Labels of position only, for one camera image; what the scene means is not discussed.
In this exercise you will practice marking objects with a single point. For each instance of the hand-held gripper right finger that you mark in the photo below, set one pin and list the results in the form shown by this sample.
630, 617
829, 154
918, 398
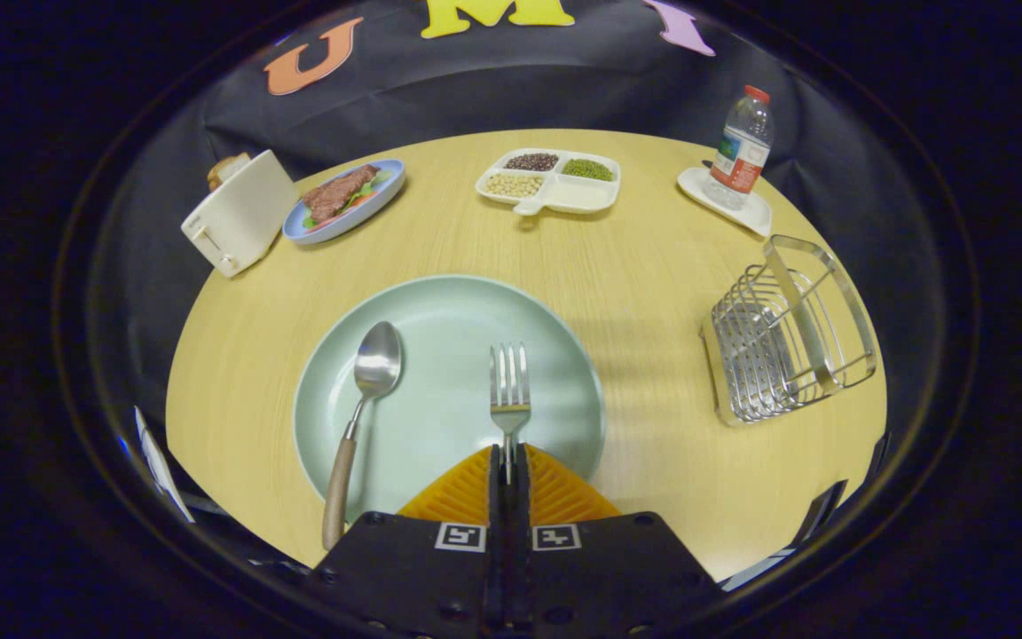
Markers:
522, 532

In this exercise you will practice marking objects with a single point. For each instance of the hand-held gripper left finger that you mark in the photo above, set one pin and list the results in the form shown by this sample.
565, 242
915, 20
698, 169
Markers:
495, 532

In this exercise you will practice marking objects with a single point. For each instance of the pale green plate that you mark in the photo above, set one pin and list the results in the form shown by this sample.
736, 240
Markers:
449, 355

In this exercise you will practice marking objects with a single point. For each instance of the white divided dish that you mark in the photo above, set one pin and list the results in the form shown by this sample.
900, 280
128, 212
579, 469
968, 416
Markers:
577, 193

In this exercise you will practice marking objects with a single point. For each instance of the yellow soybeans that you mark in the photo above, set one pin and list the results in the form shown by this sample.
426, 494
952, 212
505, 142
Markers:
514, 185

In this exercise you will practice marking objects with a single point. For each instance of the blue plate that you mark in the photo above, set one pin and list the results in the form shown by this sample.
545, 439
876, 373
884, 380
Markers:
387, 191

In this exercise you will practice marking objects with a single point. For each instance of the green beans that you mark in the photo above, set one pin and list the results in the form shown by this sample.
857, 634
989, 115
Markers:
587, 169

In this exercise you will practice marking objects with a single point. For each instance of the dark beans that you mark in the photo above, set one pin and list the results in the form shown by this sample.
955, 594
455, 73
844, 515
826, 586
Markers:
530, 161

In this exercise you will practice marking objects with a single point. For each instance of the vegetable garnish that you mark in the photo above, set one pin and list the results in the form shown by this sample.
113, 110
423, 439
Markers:
375, 180

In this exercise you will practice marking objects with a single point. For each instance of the brown steak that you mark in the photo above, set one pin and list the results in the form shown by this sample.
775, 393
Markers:
334, 195

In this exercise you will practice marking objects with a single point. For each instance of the white coaster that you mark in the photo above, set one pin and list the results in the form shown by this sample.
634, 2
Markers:
746, 217

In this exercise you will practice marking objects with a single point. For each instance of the white toaster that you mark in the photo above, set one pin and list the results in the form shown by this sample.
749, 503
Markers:
245, 217

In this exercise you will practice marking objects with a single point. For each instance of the clear water bottle red cap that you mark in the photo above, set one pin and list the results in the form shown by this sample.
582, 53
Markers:
742, 155

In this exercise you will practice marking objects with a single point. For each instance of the black backdrop cloth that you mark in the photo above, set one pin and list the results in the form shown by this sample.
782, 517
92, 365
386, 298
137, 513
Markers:
475, 89

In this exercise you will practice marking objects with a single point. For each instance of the toasted bread slice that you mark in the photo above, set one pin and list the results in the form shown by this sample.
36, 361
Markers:
225, 169

